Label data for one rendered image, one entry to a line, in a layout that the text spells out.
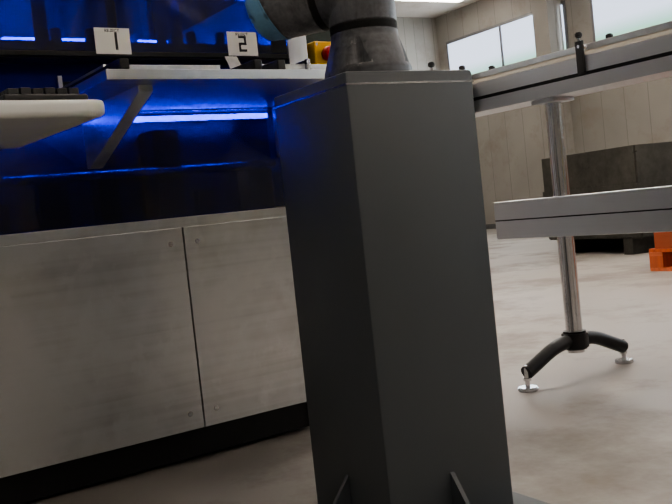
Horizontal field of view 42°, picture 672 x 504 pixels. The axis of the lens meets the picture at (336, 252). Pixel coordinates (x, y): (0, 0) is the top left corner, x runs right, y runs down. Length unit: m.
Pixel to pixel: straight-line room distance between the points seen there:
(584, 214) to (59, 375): 1.51
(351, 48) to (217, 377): 1.01
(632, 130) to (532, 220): 9.93
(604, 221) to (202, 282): 1.15
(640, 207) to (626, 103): 10.23
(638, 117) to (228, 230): 10.68
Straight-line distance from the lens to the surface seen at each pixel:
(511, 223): 2.85
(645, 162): 7.09
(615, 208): 2.59
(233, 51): 2.28
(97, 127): 2.00
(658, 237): 5.74
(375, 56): 1.49
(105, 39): 2.15
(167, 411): 2.17
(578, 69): 2.62
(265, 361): 2.27
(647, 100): 12.52
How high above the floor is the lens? 0.58
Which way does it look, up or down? 3 degrees down
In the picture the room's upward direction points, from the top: 6 degrees counter-clockwise
